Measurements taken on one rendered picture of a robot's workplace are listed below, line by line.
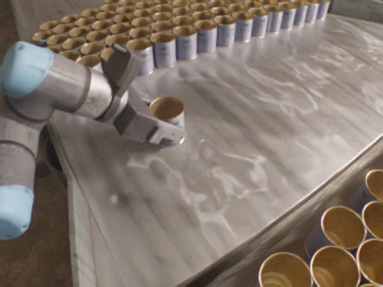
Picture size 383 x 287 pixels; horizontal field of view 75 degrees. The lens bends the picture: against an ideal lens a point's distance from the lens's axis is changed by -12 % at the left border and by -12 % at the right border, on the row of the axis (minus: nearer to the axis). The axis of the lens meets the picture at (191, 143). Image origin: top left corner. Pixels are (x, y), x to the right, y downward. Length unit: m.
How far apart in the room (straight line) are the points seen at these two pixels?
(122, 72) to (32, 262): 1.52
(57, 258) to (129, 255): 1.31
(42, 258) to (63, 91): 1.48
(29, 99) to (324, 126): 0.59
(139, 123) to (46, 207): 1.56
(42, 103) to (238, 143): 0.38
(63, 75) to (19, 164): 0.13
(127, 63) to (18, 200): 0.24
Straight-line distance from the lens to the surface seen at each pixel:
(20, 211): 0.36
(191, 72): 0.78
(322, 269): 0.49
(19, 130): 0.42
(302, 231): 0.51
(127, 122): 0.44
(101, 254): 0.49
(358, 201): 0.53
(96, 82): 0.42
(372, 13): 1.41
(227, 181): 0.53
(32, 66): 0.38
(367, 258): 0.51
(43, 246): 1.83
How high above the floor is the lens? 1.52
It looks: 48 degrees down
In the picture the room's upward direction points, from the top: straight up
